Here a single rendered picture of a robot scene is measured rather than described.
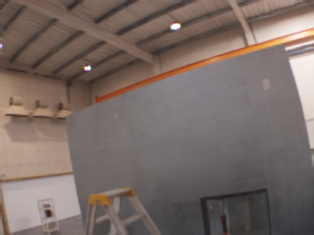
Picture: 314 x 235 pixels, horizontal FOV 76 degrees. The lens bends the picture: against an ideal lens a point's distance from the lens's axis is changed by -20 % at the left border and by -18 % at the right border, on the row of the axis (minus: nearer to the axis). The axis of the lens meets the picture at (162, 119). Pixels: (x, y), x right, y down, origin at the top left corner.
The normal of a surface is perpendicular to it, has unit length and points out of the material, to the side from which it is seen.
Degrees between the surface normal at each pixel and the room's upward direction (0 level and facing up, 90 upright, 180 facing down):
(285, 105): 90
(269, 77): 90
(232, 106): 90
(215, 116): 90
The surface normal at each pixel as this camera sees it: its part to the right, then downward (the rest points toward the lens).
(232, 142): -0.51, -0.04
